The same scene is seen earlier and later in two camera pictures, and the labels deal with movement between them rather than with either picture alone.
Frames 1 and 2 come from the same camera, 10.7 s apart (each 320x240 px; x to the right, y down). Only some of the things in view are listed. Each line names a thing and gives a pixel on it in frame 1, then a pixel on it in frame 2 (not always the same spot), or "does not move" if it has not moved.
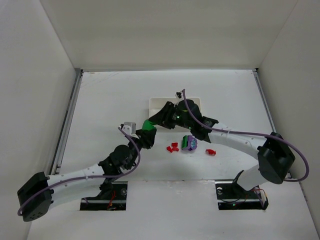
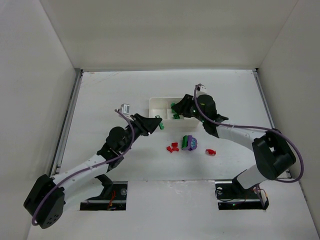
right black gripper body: [166, 116] -> [187, 105]
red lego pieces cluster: [174, 146] does not move
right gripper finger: [168, 124] -> [186, 113]
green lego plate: [184, 141] does not move
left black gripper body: [146, 136] -> [139, 124]
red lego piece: [211, 151] does not move
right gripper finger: [166, 114] -> [182, 106]
